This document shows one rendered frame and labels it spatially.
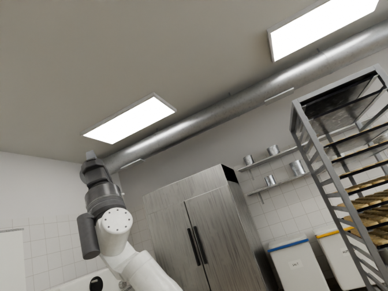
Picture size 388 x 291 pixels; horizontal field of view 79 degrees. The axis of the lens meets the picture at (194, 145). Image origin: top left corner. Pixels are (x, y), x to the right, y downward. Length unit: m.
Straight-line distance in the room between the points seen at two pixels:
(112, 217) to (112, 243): 0.06
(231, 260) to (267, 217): 1.11
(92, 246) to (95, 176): 0.18
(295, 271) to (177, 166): 2.58
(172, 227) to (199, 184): 0.74
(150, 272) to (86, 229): 0.17
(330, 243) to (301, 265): 0.45
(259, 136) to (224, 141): 0.64
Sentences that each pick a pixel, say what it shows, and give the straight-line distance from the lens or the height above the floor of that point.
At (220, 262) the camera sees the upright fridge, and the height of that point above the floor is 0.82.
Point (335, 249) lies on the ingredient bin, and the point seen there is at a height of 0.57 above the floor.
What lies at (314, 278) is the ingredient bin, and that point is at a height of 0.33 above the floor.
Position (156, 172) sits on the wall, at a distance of 4.90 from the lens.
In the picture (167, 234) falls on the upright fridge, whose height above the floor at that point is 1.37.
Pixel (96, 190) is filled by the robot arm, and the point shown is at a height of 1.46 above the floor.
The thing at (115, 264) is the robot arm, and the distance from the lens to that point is 0.62.
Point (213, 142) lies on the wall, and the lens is 4.48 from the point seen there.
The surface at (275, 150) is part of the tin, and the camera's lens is 4.00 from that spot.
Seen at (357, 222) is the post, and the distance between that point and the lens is 1.48.
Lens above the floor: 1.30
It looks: 19 degrees up
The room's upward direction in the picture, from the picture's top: 19 degrees counter-clockwise
